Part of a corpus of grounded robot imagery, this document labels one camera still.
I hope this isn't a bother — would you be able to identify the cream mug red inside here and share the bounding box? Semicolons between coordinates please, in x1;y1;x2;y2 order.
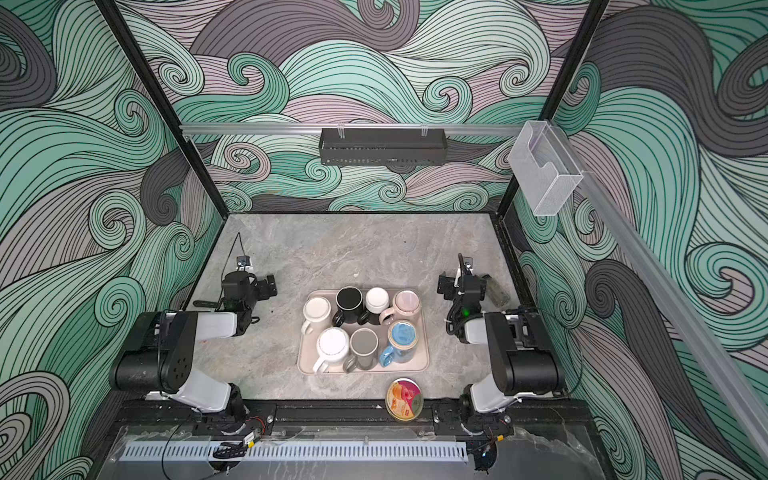
301;297;332;335

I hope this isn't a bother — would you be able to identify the white ribbed mug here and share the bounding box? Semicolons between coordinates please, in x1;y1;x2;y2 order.
312;327;350;373

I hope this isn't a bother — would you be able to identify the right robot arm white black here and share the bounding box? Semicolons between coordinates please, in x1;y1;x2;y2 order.
436;270;565;420

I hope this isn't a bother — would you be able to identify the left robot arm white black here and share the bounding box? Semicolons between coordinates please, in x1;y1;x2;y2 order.
109;270;278;422

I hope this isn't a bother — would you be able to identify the pink mug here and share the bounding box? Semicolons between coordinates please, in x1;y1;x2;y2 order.
379;290;422;326

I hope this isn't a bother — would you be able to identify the blue mug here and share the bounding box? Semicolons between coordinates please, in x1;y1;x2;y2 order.
379;320;418;367

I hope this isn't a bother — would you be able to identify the black mug white base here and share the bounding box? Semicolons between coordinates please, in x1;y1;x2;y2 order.
364;287;390;325

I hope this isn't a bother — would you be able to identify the grey mug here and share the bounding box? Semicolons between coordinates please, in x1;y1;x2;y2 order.
343;328;379;373

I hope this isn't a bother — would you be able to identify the beige plastic tray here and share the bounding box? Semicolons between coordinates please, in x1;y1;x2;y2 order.
297;289;430;375

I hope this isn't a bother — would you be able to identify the round colourful tin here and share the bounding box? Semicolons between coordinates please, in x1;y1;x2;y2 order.
385;378;424;422

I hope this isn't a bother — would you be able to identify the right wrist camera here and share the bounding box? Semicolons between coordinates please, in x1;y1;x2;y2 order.
458;253;474;277

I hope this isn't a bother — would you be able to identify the clear acrylic wall holder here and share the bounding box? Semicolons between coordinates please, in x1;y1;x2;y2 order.
508;121;583;217

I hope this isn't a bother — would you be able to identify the black wall basket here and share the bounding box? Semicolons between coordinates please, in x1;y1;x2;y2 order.
319;128;448;166

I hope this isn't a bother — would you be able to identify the white slotted cable duct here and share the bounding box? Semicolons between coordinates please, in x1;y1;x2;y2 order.
117;441;469;463

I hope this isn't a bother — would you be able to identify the aluminium rail back wall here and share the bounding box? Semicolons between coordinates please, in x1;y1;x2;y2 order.
180;122;523;137

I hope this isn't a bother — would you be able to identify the aluminium rail wall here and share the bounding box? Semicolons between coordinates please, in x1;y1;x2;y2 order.
180;122;523;137
553;126;767;460

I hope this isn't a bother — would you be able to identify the aluminium rail right wall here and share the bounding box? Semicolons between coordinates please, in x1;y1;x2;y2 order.
553;126;767;460

